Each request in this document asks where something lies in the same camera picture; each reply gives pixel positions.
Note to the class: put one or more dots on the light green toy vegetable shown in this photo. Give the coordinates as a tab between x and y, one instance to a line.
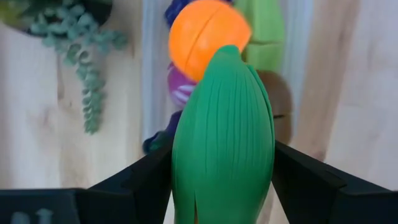
264	31

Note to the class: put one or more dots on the brown toy kiwi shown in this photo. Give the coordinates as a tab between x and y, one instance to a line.
280	105

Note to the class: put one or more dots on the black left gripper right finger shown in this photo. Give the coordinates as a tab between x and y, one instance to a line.
326	199

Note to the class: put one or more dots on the purple toy grapes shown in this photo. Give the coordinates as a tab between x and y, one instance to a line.
175	11

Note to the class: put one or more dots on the clear plastic tupperware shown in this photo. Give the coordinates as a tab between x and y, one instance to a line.
154	77

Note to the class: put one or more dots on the pink white striped toy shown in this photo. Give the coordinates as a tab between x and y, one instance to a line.
180	88

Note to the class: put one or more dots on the orange toy fruit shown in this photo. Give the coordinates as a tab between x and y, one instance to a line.
199	34

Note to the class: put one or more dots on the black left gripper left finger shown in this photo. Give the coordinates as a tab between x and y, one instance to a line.
124	199

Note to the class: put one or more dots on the succulent plant in black pot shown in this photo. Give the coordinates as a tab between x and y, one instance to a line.
74	40

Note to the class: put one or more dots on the green ribbed toy vegetable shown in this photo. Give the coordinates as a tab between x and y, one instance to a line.
224	140

